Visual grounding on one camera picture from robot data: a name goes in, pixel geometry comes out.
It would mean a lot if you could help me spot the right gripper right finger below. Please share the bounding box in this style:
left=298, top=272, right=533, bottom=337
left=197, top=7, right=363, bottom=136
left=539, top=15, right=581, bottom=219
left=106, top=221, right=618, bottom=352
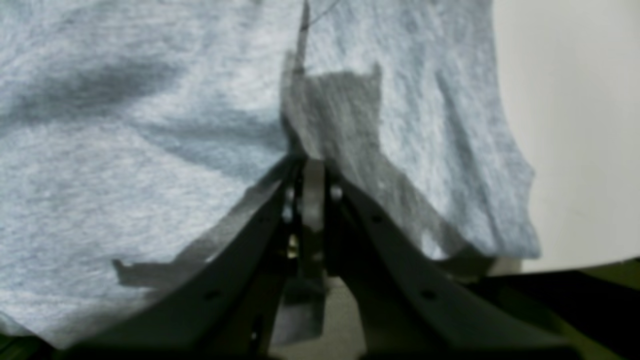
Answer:
left=323, top=165, right=581, bottom=360

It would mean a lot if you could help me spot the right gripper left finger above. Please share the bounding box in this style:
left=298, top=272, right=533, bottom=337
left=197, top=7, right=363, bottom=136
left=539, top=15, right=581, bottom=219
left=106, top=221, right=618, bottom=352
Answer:
left=65, top=160, right=306, bottom=360

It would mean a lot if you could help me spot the grey T-shirt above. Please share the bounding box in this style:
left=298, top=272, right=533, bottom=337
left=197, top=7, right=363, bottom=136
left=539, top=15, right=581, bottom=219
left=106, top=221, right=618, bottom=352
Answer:
left=0, top=0, right=541, bottom=348

